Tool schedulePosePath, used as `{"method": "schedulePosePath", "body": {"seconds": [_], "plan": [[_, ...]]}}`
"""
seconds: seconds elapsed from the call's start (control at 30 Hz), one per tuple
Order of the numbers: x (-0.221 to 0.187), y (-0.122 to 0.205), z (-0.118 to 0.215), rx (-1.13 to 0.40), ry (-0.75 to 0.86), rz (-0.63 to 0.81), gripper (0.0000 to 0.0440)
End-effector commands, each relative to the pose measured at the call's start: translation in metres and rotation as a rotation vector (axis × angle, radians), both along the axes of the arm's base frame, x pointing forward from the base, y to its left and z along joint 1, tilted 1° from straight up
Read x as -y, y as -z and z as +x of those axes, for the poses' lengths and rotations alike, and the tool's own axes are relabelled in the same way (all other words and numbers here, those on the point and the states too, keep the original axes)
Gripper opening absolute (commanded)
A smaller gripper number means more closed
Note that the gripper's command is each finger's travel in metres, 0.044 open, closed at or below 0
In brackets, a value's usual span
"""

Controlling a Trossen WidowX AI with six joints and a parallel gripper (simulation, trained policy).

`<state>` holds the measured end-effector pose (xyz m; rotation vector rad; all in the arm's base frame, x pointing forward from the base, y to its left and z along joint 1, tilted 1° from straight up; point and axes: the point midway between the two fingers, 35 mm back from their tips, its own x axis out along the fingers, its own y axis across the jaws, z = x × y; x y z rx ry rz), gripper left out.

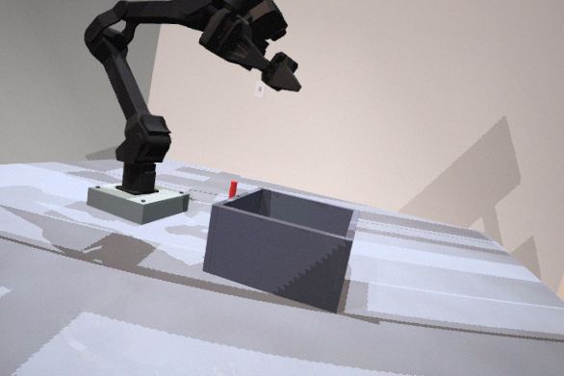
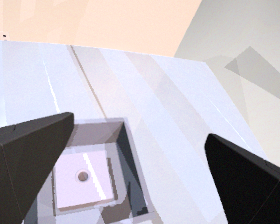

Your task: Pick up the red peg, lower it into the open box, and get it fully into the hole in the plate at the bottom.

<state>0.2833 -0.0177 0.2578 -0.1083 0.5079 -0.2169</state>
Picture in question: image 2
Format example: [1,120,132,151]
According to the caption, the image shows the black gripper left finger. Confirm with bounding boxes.
[0,111,75,224]

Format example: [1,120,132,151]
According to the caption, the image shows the dark grey open box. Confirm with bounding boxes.
[22,117,156,224]

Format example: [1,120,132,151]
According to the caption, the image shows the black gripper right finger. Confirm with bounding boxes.
[204,133,280,224]

